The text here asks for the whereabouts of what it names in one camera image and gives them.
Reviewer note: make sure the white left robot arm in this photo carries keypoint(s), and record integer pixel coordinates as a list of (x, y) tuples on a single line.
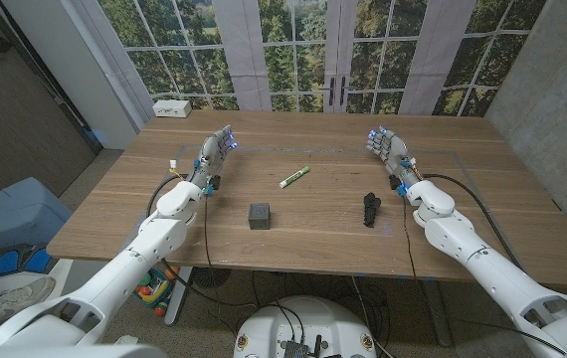
[(154, 238)]

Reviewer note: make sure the white robot torso base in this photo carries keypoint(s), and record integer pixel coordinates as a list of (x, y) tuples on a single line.
[(308, 323)]

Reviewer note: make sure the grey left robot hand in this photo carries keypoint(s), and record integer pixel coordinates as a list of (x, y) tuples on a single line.
[(211, 151)]

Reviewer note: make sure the white power strip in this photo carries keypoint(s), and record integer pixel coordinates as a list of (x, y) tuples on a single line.
[(171, 108)]

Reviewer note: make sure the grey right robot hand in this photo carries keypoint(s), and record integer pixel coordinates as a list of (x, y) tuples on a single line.
[(393, 149)]

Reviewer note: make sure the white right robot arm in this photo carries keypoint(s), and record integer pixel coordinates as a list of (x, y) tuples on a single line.
[(462, 238)]

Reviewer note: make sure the white table leg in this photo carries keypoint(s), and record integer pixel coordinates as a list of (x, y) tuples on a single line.
[(179, 298)]

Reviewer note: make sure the white green dry-erase marker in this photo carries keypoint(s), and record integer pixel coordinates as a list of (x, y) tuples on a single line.
[(291, 179)]

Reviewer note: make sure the black plastic toy figure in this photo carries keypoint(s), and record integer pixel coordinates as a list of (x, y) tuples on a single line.
[(371, 209)]

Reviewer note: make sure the printed window forest backdrop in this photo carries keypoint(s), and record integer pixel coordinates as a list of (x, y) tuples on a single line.
[(288, 50)]

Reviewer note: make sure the teal basket of toys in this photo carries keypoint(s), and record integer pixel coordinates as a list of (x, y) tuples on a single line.
[(153, 293)]

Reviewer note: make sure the beige white sneaker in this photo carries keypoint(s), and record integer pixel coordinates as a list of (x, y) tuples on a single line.
[(20, 298)]

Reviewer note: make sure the round black floor fan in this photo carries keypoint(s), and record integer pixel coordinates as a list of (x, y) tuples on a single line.
[(211, 277)]

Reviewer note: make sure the blue black foot pedal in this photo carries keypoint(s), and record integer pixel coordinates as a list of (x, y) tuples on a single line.
[(7, 262)]

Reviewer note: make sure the grey table leg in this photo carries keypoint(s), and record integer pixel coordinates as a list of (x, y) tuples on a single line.
[(437, 313)]

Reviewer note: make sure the dark grey cube block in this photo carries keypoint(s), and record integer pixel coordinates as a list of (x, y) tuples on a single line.
[(258, 217)]

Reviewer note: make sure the grey-blue storage bin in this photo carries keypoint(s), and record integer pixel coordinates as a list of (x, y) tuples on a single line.
[(15, 214)]

